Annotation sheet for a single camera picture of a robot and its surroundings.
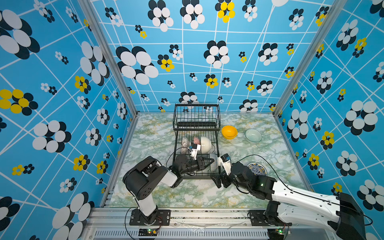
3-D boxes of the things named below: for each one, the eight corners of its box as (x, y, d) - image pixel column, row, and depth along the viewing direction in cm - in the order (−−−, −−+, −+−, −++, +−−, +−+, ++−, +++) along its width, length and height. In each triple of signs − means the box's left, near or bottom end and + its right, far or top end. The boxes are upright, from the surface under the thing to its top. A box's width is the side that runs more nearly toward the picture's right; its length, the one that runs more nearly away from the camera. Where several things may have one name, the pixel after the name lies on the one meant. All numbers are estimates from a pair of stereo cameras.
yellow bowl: (222, 140, 106) (223, 136, 102) (220, 129, 112) (221, 125, 109) (237, 140, 106) (238, 136, 102) (234, 129, 112) (236, 125, 109)
